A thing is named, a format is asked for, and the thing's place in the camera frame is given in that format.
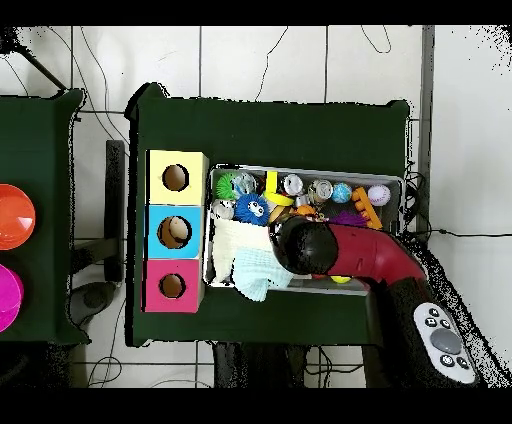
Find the orange plate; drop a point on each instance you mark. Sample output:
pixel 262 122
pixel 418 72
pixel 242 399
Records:
pixel 14 216

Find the yellow ball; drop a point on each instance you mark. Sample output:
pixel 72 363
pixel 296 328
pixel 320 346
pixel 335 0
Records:
pixel 340 280

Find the green spiky ball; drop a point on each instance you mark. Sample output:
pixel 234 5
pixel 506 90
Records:
pixel 226 186

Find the purple spiky ball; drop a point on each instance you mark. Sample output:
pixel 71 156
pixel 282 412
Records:
pixel 350 218

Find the dark green table cloth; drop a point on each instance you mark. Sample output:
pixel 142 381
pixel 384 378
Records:
pixel 40 160
pixel 272 128

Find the blue fuzzy ball with eyes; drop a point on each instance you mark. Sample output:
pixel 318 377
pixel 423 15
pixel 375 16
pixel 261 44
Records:
pixel 253 210

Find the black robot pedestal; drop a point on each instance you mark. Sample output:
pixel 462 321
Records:
pixel 264 368

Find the cream yellow waffle cloth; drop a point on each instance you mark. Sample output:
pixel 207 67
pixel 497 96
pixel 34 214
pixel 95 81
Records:
pixel 228 240

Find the orange plastic block toy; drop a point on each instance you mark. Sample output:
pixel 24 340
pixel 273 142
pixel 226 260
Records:
pixel 366 208

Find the magenta plate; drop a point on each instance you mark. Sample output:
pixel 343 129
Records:
pixel 8 296

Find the silver metal can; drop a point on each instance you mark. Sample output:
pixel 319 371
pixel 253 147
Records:
pixel 294 184

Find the wooden box with three holes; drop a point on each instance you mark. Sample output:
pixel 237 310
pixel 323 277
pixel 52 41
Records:
pixel 178 204

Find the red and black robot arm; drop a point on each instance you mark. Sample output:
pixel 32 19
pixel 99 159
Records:
pixel 368 256

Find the globe print ball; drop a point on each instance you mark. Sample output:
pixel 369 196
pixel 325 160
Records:
pixel 342 193

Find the white baseball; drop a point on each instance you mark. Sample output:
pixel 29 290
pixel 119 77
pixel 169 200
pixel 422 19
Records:
pixel 379 195

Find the yellow plastic block toy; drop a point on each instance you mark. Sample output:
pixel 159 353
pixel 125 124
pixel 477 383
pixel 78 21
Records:
pixel 273 186

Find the small orange basketball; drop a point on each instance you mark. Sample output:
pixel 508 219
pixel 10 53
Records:
pixel 305 210

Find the mint green waffle cloth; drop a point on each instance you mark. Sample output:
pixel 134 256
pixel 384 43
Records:
pixel 256 276

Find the black tripod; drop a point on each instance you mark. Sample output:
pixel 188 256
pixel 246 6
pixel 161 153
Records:
pixel 6 40

